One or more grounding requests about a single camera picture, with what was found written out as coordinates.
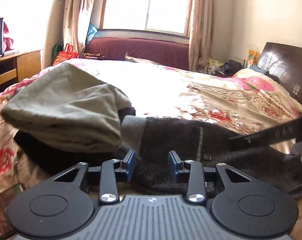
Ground beige curtain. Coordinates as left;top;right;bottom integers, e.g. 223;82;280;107
63;0;106;56
188;0;213;72

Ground green bag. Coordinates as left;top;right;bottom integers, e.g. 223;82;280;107
51;44;63;63

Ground left beige curtain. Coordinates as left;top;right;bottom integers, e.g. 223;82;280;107
63;0;106;56

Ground dark grey plaid pants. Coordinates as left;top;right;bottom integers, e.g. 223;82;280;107
120;115;302;198

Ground dark wooden headboard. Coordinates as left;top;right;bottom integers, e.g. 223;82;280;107
258;42;302;104

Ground black bag on nightstand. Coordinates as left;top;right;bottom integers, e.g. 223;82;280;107
215;60;243;78

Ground right beige curtain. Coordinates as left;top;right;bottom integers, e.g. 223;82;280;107
188;0;213;72

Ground window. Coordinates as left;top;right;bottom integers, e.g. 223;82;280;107
101;0;192;36

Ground folded black garment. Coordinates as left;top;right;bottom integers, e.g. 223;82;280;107
12;105;136;175

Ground folded olive green garment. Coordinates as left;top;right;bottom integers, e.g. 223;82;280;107
1;63;131;153

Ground red shopping bag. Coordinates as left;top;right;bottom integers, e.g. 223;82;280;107
53;43;79;66

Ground maroon window bench cushion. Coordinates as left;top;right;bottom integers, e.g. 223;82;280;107
85;37;189;70

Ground blue plastic bag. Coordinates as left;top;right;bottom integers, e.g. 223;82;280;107
86;24;98;45

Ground yellow snack bag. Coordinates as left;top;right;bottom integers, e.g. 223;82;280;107
246;49;260;67

